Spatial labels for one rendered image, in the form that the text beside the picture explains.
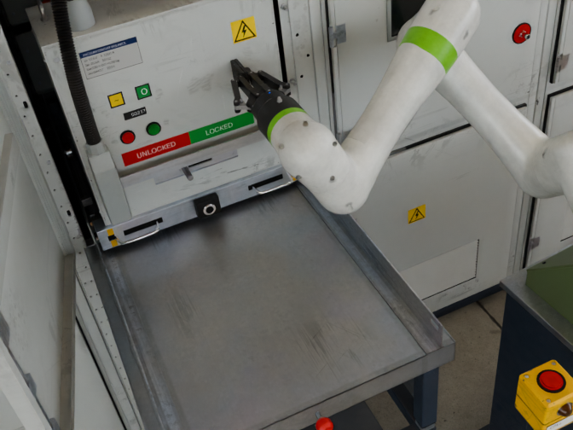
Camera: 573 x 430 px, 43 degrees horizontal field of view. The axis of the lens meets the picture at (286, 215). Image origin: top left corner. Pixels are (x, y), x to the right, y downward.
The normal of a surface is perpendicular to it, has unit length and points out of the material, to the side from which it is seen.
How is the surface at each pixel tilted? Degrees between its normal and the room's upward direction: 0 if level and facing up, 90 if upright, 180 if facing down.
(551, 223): 90
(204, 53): 90
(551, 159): 94
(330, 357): 0
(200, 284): 0
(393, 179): 90
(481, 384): 0
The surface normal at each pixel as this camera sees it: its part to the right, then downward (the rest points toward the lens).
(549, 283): -0.87, 0.39
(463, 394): -0.11, -0.76
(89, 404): 0.40, 0.56
